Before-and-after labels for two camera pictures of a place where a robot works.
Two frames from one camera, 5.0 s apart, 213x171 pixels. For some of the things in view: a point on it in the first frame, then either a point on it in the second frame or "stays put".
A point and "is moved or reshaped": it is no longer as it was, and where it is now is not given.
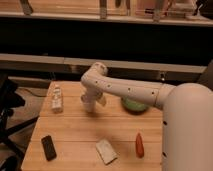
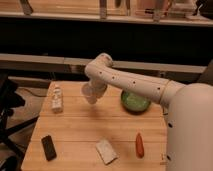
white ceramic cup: (89, 107) is moved or reshaped
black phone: (48, 147) stays put
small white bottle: (57, 100) stays put
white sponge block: (105, 151) stays put
